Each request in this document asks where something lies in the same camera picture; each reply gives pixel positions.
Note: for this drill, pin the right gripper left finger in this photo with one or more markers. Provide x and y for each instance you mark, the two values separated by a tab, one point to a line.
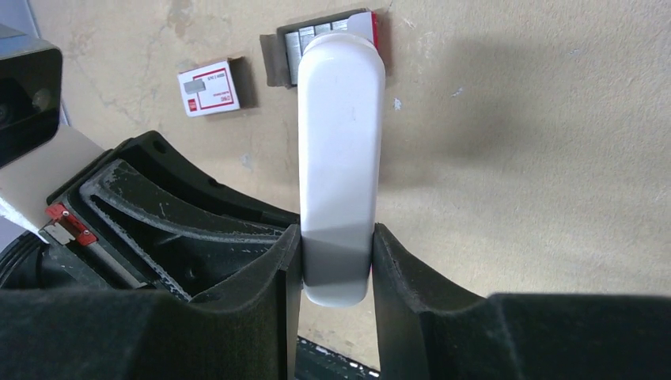
246	329

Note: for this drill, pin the white stapler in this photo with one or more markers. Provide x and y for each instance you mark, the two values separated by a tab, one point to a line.
341	83

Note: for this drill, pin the staple box tray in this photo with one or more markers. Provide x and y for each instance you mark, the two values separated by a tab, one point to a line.
284	49

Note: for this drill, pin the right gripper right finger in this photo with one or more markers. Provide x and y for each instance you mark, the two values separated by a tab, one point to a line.
429	327

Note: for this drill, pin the red white staple box sleeve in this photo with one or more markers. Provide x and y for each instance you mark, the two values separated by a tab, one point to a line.
220	87

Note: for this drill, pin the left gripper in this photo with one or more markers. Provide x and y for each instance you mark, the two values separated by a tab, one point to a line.
187	249

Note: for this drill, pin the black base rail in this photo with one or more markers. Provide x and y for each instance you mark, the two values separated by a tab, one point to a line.
316	362

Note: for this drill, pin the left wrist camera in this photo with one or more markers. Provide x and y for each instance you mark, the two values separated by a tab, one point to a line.
31	84

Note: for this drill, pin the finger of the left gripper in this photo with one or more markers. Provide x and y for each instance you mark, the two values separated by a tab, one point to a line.
157	160

